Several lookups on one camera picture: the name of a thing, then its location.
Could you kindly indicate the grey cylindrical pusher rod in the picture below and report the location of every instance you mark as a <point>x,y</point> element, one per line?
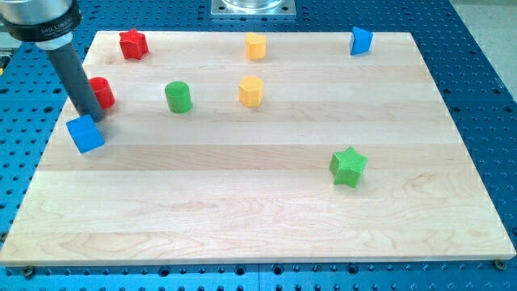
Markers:
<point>69,69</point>

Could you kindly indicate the red star block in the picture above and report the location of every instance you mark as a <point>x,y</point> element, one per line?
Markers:
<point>133,44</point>

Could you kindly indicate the green star block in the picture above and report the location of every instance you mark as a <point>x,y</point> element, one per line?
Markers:
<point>347,167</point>

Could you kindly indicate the red cylinder block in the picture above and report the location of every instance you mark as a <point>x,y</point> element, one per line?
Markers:
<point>102,90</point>

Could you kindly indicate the blue cube block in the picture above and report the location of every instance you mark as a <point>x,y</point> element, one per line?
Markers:
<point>84,133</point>

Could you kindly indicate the green cylinder block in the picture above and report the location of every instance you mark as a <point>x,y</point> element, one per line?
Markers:
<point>178,97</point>

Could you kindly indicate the wooden board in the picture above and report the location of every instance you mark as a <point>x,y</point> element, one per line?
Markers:
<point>227,184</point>

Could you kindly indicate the yellow hexagon block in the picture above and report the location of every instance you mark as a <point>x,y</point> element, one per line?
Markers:
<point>250,91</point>

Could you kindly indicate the yellow heart block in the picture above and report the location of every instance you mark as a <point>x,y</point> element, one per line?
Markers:
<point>256,46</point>

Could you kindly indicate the left board clamp screw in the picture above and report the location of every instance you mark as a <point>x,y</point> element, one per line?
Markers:
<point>28,272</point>

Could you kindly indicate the board clamp screw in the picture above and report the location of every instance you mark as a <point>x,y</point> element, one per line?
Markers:
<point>28,272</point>
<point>499,264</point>

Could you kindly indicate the blue triangular block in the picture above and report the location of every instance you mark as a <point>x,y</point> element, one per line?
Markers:
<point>361,41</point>

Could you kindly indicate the right board clamp screw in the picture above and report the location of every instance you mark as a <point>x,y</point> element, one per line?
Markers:
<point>499,264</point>

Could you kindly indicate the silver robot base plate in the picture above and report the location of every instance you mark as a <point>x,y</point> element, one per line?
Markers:
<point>228,9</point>

